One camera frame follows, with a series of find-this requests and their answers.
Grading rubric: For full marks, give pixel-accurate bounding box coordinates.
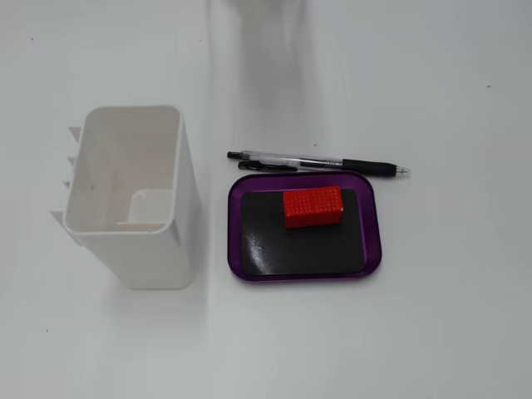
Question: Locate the purple metal tray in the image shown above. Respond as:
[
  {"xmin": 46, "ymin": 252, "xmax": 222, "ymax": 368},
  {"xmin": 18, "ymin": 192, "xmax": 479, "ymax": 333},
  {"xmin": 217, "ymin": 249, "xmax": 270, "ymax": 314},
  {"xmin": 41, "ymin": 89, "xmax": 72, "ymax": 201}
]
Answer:
[{"xmin": 227, "ymin": 169, "xmax": 382, "ymax": 286}]

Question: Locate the white plastic pen holder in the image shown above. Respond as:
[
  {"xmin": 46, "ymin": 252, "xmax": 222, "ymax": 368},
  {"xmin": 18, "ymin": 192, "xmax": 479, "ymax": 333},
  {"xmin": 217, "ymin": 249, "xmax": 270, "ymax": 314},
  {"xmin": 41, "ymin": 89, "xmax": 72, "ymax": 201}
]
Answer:
[{"xmin": 48, "ymin": 105, "xmax": 204, "ymax": 291}]

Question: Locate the black rectangular mat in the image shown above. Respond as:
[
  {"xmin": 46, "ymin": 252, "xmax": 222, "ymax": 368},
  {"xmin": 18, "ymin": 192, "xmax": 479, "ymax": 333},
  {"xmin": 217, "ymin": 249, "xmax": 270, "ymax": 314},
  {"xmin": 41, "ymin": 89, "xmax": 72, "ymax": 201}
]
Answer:
[{"xmin": 240, "ymin": 187, "xmax": 367, "ymax": 278}]

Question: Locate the black clear ballpoint pen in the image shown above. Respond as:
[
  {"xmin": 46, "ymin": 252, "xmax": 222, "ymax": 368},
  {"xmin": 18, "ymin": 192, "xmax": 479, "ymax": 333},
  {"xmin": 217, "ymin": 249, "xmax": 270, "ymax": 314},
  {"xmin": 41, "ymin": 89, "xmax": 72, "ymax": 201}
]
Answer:
[{"xmin": 226, "ymin": 149, "xmax": 411, "ymax": 180}]

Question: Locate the red studded block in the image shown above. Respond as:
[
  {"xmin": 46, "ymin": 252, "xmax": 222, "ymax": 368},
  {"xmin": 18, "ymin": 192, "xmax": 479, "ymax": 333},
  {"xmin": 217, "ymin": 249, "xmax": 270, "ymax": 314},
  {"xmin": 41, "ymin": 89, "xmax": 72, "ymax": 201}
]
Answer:
[{"xmin": 283, "ymin": 185, "xmax": 344, "ymax": 229}]

